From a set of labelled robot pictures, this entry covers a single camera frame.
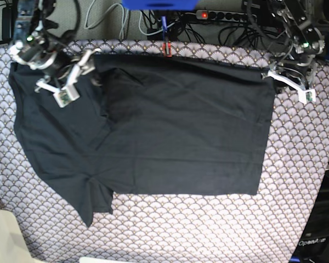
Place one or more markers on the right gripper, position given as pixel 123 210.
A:
pixel 69 69

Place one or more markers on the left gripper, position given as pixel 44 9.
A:
pixel 301 75

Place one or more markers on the dark navy T-shirt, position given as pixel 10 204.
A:
pixel 146 125

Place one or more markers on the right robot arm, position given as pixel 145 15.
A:
pixel 34 46

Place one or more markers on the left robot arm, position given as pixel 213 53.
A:
pixel 303 42

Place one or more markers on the red table clamp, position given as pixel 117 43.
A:
pixel 167 49

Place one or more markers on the fan-patterned tablecloth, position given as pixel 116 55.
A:
pixel 184 228

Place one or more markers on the black OpenArm box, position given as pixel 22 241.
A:
pixel 313 245

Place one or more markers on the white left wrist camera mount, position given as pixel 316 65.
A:
pixel 304 96

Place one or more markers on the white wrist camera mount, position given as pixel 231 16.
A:
pixel 68 93
pixel 304 96

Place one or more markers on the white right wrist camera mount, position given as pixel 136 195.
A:
pixel 68 93

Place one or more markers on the black power strip red switch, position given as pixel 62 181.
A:
pixel 221 16

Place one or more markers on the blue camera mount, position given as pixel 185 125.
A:
pixel 160 4

